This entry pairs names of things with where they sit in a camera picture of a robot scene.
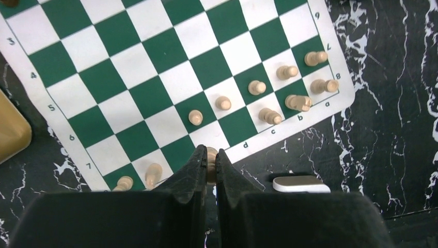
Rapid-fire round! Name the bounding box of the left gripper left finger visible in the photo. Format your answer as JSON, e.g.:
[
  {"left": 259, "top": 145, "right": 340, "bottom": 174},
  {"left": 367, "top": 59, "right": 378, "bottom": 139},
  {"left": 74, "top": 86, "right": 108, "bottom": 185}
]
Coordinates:
[{"left": 152, "top": 145, "right": 207, "bottom": 247}]

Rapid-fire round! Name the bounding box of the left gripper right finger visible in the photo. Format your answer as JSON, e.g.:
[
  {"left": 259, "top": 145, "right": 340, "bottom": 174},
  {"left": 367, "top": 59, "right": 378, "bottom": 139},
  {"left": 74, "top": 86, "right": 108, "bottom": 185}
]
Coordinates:
[{"left": 215, "top": 149, "right": 260, "bottom": 247}]

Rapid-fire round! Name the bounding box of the light wooden chess piece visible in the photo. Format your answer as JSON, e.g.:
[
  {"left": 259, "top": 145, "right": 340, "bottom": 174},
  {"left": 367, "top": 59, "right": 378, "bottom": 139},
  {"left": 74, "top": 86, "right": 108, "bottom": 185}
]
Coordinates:
[
  {"left": 207, "top": 147, "right": 218, "bottom": 185},
  {"left": 145, "top": 163, "right": 163, "bottom": 190}
]

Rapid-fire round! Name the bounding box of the light pawn on board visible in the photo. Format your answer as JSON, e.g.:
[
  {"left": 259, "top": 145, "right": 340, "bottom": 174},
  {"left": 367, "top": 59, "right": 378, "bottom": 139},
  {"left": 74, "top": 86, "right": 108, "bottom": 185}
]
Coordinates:
[
  {"left": 189, "top": 110, "right": 203, "bottom": 126},
  {"left": 248, "top": 80, "right": 267, "bottom": 96},
  {"left": 276, "top": 66, "right": 299, "bottom": 81},
  {"left": 215, "top": 96, "right": 232, "bottom": 111},
  {"left": 304, "top": 51, "right": 328, "bottom": 67}
]

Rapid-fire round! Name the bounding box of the light bishop on board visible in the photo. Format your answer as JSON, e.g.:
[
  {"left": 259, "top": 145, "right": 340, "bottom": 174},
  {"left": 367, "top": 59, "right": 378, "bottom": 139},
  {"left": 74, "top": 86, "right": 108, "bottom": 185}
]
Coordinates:
[{"left": 258, "top": 107, "right": 283, "bottom": 125}]

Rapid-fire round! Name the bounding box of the light knight on board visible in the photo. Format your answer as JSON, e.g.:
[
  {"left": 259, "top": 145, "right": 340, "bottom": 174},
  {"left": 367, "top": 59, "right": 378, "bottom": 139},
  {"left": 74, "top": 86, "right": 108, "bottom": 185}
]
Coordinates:
[{"left": 285, "top": 95, "right": 312, "bottom": 112}]

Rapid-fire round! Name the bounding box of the green white chess board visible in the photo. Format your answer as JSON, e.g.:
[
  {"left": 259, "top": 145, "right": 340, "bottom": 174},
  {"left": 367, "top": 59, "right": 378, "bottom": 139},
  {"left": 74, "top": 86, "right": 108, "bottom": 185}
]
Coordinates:
[{"left": 1, "top": 1, "right": 355, "bottom": 191}]

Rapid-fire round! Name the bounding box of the light rook on board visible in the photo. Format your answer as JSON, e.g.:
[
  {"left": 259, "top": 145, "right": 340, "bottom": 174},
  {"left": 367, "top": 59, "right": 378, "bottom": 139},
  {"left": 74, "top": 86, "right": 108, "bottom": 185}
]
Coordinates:
[{"left": 310, "top": 79, "right": 339, "bottom": 94}]

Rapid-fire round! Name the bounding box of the dark chess pieces row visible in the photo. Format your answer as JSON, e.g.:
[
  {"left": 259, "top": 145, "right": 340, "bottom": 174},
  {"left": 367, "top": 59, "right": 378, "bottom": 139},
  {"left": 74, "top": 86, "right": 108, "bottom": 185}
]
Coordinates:
[{"left": 1, "top": 0, "right": 19, "bottom": 8}]

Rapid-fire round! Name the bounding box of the small light blue stapler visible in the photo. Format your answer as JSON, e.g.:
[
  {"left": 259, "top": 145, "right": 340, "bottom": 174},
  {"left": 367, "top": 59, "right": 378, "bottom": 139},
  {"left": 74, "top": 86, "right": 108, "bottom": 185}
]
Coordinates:
[{"left": 273, "top": 176, "right": 331, "bottom": 193}]

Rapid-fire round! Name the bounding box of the gold metal tin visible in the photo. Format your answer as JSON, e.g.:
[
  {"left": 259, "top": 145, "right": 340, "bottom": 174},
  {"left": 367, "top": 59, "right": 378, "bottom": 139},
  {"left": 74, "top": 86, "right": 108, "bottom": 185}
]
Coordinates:
[{"left": 1, "top": 91, "right": 32, "bottom": 163}]

